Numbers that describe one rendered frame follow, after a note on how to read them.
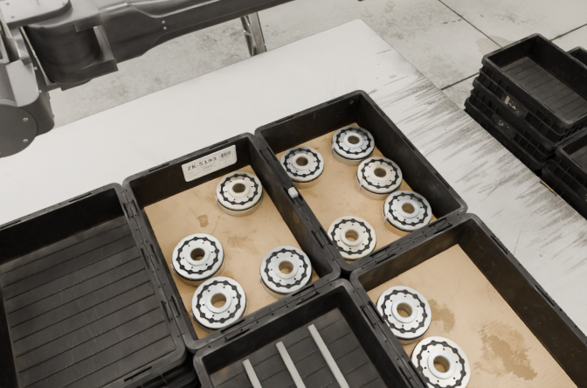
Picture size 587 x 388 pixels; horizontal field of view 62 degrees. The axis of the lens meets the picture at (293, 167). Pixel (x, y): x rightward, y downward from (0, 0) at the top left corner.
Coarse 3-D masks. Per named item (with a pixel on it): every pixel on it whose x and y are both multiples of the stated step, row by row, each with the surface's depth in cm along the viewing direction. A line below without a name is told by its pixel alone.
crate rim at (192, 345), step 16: (224, 144) 107; (256, 144) 107; (176, 160) 104; (128, 176) 101; (144, 176) 101; (128, 192) 98; (144, 224) 94; (304, 224) 95; (144, 240) 92; (320, 240) 92; (160, 272) 88; (336, 272) 88; (304, 288) 86; (176, 304) 84; (272, 304) 84; (176, 320) 82; (240, 320) 83; (208, 336) 81; (192, 352) 81
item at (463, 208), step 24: (288, 120) 112; (384, 120) 112; (264, 144) 107; (408, 144) 107; (432, 168) 103; (456, 192) 100; (312, 216) 96; (456, 216) 96; (408, 240) 93; (360, 264) 90
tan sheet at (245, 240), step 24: (192, 192) 111; (240, 192) 111; (264, 192) 111; (168, 216) 107; (192, 216) 107; (216, 216) 107; (264, 216) 107; (168, 240) 103; (240, 240) 103; (264, 240) 103; (288, 240) 104; (168, 264) 100; (240, 264) 100; (192, 288) 97; (264, 288) 97
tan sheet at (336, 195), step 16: (304, 144) 120; (320, 144) 120; (336, 160) 117; (336, 176) 114; (352, 176) 114; (304, 192) 111; (320, 192) 111; (336, 192) 111; (352, 192) 111; (320, 208) 109; (336, 208) 109; (352, 208) 109; (368, 208) 109; (352, 240) 104; (384, 240) 104
